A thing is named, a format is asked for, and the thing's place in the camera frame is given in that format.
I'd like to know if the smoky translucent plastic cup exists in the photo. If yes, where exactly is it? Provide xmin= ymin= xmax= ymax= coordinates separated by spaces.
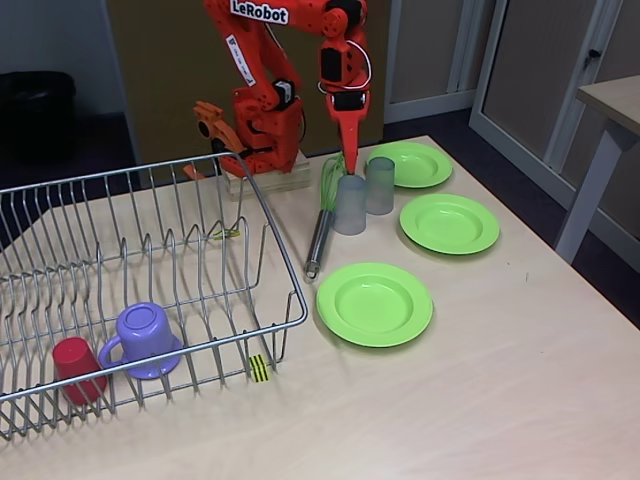
xmin=365 ymin=156 xmax=397 ymax=216

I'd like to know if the pale translucent plastic cup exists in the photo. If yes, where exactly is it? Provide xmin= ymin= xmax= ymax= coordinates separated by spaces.
xmin=333 ymin=174 xmax=369 ymax=236

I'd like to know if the green whisk with steel handle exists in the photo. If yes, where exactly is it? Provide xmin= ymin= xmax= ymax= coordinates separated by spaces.
xmin=304 ymin=152 xmax=351 ymax=280

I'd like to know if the purple plastic mug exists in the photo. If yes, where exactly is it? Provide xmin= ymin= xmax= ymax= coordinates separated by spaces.
xmin=97 ymin=302 xmax=184 ymax=382

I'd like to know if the red plastic cup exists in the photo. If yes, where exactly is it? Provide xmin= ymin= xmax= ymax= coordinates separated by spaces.
xmin=51 ymin=336 xmax=109 ymax=404

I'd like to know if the wooden base block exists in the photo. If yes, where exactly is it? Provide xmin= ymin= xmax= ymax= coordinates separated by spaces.
xmin=222 ymin=152 xmax=314 ymax=202

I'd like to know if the green plastic plate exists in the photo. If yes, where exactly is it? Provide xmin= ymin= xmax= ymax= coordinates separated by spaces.
xmin=398 ymin=193 xmax=501 ymax=257
xmin=315 ymin=262 xmax=434 ymax=349
xmin=366 ymin=141 xmax=454 ymax=190

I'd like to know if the orange clamp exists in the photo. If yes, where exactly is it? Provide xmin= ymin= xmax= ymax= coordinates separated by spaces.
xmin=182 ymin=99 xmax=251 ymax=181

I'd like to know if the brown board panel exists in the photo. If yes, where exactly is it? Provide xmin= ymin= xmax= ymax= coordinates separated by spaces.
xmin=106 ymin=0 xmax=393 ymax=167

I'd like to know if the grey cabinet with lock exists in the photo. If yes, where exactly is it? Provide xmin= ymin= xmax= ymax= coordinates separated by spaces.
xmin=468 ymin=0 xmax=640 ymax=236

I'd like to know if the beige side table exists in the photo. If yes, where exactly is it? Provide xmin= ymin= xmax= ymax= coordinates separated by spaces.
xmin=554 ymin=74 xmax=640 ymax=265

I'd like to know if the black trash bin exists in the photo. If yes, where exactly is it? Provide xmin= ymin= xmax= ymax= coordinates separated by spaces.
xmin=0 ymin=71 xmax=77 ymax=164

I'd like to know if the metal wire dish rack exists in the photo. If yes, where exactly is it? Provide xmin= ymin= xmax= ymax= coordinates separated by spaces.
xmin=0 ymin=151 xmax=310 ymax=442

